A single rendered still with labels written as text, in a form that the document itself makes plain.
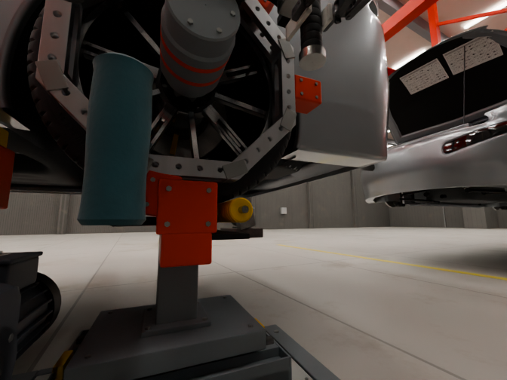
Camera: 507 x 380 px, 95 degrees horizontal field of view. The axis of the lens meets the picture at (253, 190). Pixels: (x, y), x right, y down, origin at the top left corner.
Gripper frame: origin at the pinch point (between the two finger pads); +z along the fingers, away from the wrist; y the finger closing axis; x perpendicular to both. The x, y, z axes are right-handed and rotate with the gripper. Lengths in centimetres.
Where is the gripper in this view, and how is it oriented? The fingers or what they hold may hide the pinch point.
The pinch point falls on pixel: (307, 23)
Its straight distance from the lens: 51.3
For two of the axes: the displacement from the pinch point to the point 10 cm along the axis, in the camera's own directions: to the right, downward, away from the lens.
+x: 0.0, -9.9, 1.4
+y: 9.2, 0.5, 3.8
